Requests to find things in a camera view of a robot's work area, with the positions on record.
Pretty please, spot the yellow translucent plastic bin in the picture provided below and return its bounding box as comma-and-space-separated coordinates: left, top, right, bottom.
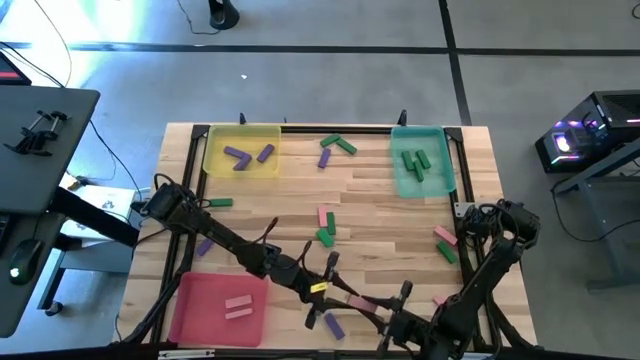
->
202, 123, 283, 180

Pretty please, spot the teal translucent plastic bin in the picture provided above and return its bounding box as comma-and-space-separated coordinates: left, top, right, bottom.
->
389, 124, 458, 200

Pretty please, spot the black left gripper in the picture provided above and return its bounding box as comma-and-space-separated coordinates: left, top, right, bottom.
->
272, 252, 369, 329

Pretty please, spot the black clamp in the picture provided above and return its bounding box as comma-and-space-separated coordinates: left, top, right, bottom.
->
2, 109, 51, 154
24, 110, 71, 157

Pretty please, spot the black device with red strip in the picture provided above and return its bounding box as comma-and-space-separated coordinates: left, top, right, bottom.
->
0, 51, 32, 87

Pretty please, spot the black lit computer case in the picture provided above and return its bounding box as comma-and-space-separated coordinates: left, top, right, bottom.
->
533, 88, 640, 175

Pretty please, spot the black computer mouse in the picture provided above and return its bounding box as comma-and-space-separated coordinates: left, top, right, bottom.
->
7, 238, 44, 287

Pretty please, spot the pink-red plastic bin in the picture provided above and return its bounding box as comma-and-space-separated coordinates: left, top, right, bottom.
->
168, 271, 270, 349

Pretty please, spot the black desk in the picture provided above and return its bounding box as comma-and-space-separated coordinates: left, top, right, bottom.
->
0, 85, 141, 341

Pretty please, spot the black metal table frame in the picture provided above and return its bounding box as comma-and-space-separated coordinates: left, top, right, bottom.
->
112, 108, 539, 354

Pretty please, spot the silver metal bracket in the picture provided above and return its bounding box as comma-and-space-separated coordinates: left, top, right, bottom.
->
157, 348, 216, 360

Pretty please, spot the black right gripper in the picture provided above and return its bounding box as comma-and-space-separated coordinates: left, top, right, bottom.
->
367, 282, 439, 359

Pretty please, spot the grey metal stand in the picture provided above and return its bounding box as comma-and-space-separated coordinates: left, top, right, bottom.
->
549, 137, 640, 294

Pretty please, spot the black round stand base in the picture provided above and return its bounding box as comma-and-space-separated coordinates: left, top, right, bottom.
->
208, 0, 241, 31

